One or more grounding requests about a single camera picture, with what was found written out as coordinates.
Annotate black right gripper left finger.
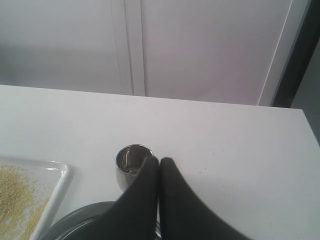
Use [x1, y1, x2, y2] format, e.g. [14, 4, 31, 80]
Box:
[84, 156, 159, 240]

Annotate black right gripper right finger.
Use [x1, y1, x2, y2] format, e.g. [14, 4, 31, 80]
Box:
[159, 157, 248, 240]

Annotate round stainless steel sieve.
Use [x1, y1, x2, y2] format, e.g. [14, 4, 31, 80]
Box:
[46, 201, 161, 240]

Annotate stainless steel cup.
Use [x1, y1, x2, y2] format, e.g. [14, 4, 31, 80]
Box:
[115, 144, 154, 192]

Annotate yellow and white grains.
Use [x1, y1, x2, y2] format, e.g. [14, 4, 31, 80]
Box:
[0, 164, 50, 226]

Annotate white plastic tray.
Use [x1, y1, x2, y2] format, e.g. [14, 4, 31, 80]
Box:
[0, 156, 71, 240]

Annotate white cabinet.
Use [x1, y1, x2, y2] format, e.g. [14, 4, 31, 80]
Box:
[0, 0, 307, 105]

